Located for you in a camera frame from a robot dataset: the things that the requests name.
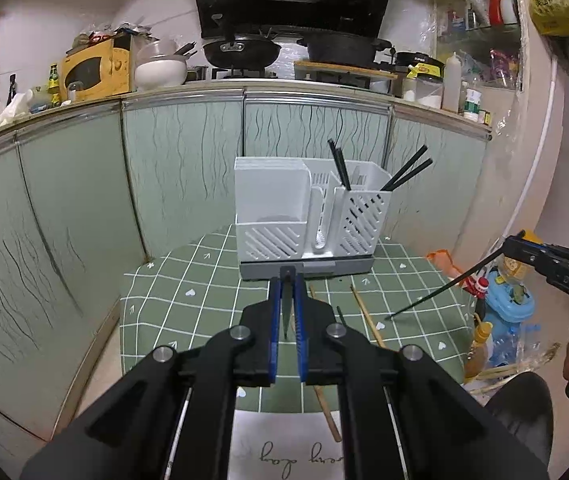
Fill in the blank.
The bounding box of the black wok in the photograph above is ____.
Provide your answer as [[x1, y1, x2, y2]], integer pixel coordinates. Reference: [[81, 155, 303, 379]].
[[202, 35, 282, 69]]

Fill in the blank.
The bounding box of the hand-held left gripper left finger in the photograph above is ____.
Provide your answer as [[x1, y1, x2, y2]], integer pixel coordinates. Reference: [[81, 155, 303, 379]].
[[18, 265, 289, 480]]

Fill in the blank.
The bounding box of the white plastic bag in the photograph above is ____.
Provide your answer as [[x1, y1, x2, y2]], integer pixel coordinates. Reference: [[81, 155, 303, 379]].
[[0, 91, 32, 131]]

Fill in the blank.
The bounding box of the white pipe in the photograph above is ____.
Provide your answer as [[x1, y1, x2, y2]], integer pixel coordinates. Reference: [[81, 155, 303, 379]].
[[455, 60, 565, 286]]

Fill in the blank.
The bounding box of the clear plastic bottle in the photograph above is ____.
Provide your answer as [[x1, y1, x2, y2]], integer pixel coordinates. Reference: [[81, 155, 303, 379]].
[[492, 325, 540, 367]]

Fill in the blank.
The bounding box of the wooden board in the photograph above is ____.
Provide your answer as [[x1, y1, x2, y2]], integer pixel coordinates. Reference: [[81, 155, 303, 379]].
[[293, 60, 399, 81]]

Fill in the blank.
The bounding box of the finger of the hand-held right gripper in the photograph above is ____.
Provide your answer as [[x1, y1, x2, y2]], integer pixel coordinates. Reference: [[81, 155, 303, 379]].
[[503, 237, 551, 259], [506, 248, 549, 277]]

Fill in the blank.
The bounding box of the red cap dark bottle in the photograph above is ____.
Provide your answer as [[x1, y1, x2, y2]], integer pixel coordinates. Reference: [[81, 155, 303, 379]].
[[467, 275, 491, 312]]

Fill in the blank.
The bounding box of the blue plastic container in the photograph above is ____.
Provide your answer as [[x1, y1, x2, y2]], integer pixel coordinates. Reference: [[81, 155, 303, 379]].
[[485, 270, 535, 324]]

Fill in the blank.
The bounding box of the white bottle green label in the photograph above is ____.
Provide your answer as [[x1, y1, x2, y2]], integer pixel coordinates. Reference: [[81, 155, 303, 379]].
[[465, 87, 483, 122]]

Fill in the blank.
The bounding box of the yellow lid jar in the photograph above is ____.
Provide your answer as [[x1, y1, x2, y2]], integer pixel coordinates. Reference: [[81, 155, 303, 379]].
[[499, 230, 540, 282]]

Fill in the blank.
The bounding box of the yellow microwave oven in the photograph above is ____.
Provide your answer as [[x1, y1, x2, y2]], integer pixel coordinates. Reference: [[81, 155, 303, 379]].
[[60, 37, 132, 101]]

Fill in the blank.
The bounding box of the pale straw bundle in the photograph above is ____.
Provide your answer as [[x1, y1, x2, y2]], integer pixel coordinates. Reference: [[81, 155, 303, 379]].
[[475, 342, 561, 392]]

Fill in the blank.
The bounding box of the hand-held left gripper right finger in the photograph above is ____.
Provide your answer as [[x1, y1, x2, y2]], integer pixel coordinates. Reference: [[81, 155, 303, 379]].
[[289, 265, 551, 480]]

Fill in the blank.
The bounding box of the white squeeze bottle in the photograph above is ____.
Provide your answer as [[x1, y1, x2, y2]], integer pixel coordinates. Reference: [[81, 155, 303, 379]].
[[442, 52, 461, 113]]

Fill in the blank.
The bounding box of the green glass bottle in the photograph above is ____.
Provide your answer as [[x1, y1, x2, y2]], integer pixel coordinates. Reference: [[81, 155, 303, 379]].
[[47, 62, 61, 107]]

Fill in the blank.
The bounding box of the black cast iron pot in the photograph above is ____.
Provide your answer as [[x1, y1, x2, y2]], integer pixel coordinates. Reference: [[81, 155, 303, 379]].
[[297, 32, 393, 66]]

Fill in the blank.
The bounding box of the person's right leg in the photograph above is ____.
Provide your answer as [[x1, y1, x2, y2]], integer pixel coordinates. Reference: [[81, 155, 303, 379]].
[[487, 371, 554, 468]]

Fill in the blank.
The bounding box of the green checked tablecloth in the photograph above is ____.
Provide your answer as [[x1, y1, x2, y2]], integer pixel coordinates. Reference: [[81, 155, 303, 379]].
[[118, 224, 476, 480]]

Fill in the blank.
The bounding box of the orange bag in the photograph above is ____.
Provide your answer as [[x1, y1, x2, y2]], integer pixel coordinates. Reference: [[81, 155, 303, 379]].
[[427, 249, 465, 287]]

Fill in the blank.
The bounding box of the white slotted utensil holder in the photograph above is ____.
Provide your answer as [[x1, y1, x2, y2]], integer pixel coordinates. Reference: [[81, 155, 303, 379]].
[[234, 156, 393, 281]]

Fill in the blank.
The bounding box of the clear wall shelf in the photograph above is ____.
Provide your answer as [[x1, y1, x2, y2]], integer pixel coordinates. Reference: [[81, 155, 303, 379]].
[[435, 0, 528, 92]]

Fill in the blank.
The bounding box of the yellow cap oil bottle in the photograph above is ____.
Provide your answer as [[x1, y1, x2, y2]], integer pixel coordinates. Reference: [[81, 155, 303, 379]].
[[465, 321, 494, 382]]

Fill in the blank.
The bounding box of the clear jar black lid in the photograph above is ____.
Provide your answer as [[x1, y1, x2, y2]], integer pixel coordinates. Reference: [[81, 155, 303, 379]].
[[395, 51, 445, 102]]

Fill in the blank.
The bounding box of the white pot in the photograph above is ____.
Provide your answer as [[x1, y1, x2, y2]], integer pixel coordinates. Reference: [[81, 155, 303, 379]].
[[134, 40, 190, 88]]

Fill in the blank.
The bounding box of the gas stove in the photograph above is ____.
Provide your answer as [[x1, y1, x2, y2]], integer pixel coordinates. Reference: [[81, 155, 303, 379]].
[[209, 65, 286, 82]]

